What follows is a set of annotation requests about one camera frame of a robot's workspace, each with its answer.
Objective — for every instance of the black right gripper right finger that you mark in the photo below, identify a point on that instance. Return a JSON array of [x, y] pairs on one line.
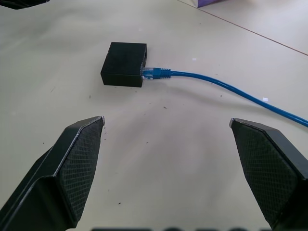
[[267, 168]]

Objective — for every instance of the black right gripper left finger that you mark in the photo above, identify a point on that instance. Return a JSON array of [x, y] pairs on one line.
[[60, 173]]

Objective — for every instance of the black socket box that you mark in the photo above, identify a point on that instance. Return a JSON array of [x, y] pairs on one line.
[[124, 64]]

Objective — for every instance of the black left gripper tip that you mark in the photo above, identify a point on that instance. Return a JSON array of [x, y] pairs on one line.
[[22, 3]]

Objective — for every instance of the purple box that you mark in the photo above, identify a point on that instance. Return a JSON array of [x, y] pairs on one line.
[[205, 2]]

